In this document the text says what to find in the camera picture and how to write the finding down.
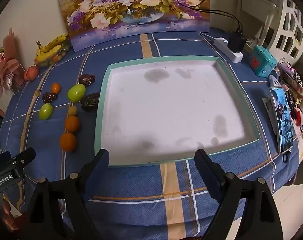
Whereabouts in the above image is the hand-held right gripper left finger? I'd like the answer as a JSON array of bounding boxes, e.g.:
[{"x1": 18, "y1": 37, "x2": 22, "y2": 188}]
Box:
[{"x1": 22, "y1": 149, "x2": 110, "y2": 240}]

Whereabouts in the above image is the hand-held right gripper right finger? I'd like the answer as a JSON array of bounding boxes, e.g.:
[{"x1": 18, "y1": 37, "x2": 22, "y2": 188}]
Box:
[{"x1": 194, "y1": 149, "x2": 284, "y2": 240}]

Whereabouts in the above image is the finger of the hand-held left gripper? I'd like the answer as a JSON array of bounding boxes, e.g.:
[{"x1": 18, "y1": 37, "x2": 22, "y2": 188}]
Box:
[
  {"x1": 0, "y1": 151, "x2": 11, "y2": 168},
  {"x1": 9, "y1": 147, "x2": 36, "y2": 167}
]

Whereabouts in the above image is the wrinkled brown date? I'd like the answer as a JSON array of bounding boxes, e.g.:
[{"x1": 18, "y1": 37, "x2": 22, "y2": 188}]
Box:
[
  {"x1": 42, "y1": 93, "x2": 58, "y2": 103},
  {"x1": 81, "y1": 92, "x2": 100, "y2": 112}
]

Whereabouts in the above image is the white tray with teal rim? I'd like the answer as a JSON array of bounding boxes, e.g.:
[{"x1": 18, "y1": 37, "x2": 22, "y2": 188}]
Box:
[{"x1": 95, "y1": 56, "x2": 261, "y2": 167}]

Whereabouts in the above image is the dark brown avocado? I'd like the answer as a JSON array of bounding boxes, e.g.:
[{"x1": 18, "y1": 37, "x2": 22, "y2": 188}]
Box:
[{"x1": 79, "y1": 74, "x2": 95, "y2": 87}]

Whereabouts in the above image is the person's left hand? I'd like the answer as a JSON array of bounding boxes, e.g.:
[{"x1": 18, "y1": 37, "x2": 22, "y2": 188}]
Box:
[{"x1": 2, "y1": 192, "x2": 23, "y2": 232}]

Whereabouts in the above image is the blue plaid tablecloth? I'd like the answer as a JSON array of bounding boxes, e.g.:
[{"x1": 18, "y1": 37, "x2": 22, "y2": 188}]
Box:
[{"x1": 0, "y1": 26, "x2": 302, "y2": 240}]

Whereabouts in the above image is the pink peach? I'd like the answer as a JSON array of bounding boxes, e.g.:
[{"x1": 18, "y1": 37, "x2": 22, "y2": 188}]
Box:
[{"x1": 23, "y1": 65, "x2": 39, "y2": 81}]

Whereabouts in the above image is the pink wrapped bouquet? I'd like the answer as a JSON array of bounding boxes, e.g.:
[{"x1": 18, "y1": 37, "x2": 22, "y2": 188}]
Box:
[{"x1": 0, "y1": 27, "x2": 26, "y2": 99}]

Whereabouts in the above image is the white phone stand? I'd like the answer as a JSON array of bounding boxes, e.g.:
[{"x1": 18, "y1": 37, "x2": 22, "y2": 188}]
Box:
[{"x1": 263, "y1": 96, "x2": 279, "y2": 135}]

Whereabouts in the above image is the smartphone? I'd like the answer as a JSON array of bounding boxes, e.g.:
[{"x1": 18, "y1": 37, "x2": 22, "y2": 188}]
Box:
[{"x1": 270, "y1": 86, "x2": 294, "y2": 154}]

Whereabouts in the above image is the yellow banana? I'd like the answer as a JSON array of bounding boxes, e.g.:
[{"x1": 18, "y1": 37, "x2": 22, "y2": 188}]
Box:
[
  {"x1": 37, "y1": 34, "x2": 69, "y2": 53},
  {"x1": 34, "y1": 44, "x2": 62, "y2": 65}
]

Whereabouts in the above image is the white power strip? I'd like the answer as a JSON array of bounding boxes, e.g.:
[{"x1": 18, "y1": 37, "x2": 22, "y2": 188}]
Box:
[{"x1": 214, "y1": 37, "x2": 244, "y2": 62}]

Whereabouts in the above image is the teal tin box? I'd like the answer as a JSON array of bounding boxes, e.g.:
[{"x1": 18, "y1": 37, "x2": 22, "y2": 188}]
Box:
[{"x1": 251, "y1": 45, "x2": 277, "y2": 77}]

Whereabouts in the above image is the pile of small clutter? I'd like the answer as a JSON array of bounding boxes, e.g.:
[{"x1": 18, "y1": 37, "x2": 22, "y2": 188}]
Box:
[{"x1": 268, "y1": 57, "x2": 303, "y2": 140}]

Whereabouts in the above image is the black charger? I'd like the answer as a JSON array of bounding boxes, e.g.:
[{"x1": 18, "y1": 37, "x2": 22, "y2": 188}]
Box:
[{"x1": 228, "y1": 31, "x2": 246, "y2": 53}]

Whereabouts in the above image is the floral painting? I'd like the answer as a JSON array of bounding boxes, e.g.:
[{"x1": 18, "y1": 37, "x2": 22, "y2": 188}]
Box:
[{"x1": 56, "y1": 0, "x2": 211, "y2": 53}]

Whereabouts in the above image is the white stool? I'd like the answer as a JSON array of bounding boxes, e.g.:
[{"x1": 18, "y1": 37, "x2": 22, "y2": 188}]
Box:
[{"x1": 238, "y1": 0, "x2": 279, "y2": 48}]

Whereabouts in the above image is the white lattice furniture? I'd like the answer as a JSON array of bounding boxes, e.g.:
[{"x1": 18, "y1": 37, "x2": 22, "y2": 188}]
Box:
[{"x1": 263, "y1": 0, "x2": 303, "y2": 67}]

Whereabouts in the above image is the black charger cable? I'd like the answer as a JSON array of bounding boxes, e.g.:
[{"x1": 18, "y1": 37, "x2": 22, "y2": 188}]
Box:
[{"x1": 177, "y1": 0, "x2": 243, "y2": 35}]

